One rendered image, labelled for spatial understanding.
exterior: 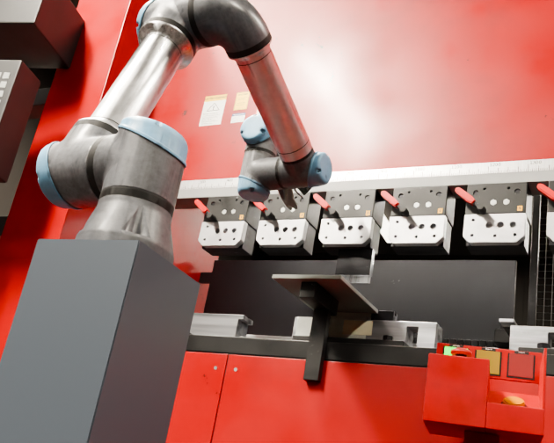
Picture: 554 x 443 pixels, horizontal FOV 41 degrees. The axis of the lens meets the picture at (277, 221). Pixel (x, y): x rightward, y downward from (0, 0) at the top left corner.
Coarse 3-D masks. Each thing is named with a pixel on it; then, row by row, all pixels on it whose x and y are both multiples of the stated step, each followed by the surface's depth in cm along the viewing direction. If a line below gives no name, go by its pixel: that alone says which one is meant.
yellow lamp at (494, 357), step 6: (480, 354) 147; (486, 354) 146; (492, 354) 146; (498, 354) 146; (492, 360) 146; (498, 360) 145; (492, 366) 145; (498, 366) 145; (492, 372) 145; (498, 372) 144
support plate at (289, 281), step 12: (276, 276) 179; (288, 276) 178; (300, 276) 176; (312, 276) 175; (324, 276) 173; (336, 276) 172; (288, 288) 185; (300, 288) 184; (324, 288) 180; (336, 288) 179; (348, 288) 177; (348, 300) 186; (360, 300) 184; (348, 312) 196; (360, 312) 194; (372, 312) 192
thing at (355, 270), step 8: (344, 256) 205; (352, 256) 204; (360, 256) 202; (368, 256) 201; (344, 264) 204; (352, 264) 202; (360, 264) 201; (368, 264) 200; (336, 272) 204; (344, 272) 202; (352, 272) 201; (360, 272) 200; (368, 272) 199; (352, 280) 201; (360, 280) 200; (368, 280) 199
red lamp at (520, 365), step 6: (510, 354) 145; (516, 354) 145; (522, 354) 145; (510, 360) 145; (516, 360) 144; (522, 360) 144; (528, 360) 144; (510, 366) 144; (516, 366) 144; (522, 366) 144; (528, 366) 143; (510, 372) 144; (516, 372) 144; (522, 372) 143; (528, 372) 143
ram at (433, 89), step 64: (256, 0) 258; (320, 0) 244; (384, 0) 232; (448, 0) 221; (512, 0) 211; (192, 64) 259; (320, 64) 233; (384, 64) 222; (448, 64) 212; (512, 64) 203; (192, 128) 246; (320, 128) 223; (384, 128) 212; (448, 128) 203; (512, 128) 195; (192, 192) 235; (320, 192) 214
